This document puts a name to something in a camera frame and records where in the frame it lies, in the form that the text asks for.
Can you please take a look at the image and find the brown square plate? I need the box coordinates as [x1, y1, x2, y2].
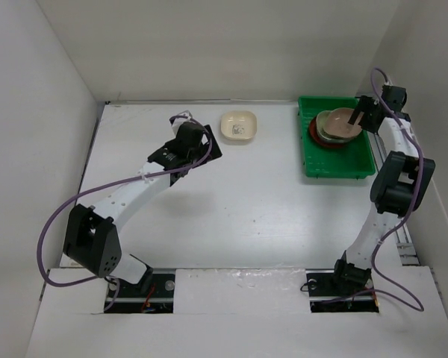
[323, 107, 363, 139]

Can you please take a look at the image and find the cream square plate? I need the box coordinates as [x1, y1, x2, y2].
[220, 110, 258, 141]

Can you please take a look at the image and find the green square plate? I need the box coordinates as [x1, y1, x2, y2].
[316, 110, 360, 143]

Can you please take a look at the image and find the red round plate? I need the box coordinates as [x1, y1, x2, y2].
[308, 117, 347, 149]

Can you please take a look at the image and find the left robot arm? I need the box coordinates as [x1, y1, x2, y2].
[63, 116, 222, 296]

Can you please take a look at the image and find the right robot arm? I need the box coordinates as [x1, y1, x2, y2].
[330, 96, 435, 295]

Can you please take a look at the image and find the green plastic bin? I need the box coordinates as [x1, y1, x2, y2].
[298, 95, 376, 179]

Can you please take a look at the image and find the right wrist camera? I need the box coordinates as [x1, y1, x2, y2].
[382, 84, 407, 112]

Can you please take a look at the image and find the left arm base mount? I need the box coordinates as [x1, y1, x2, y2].
[104, 271, 175, 314]

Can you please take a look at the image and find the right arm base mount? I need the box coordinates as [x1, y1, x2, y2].
[300, 269, 379, 313]

